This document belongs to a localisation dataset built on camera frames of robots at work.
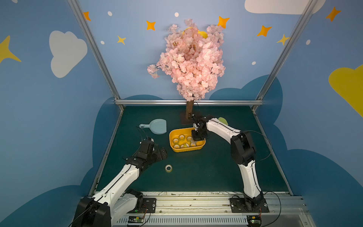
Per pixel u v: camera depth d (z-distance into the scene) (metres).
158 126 1.10
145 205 0.73
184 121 1.14
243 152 0.56
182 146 0.96
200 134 0.84
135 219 0.72
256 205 0.65
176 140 1.00
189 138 1.00
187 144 0.98
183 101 1.07
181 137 1.01
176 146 0.96
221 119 1.14
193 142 0.96
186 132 1.01
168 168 0.87
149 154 0.66
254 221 0.73
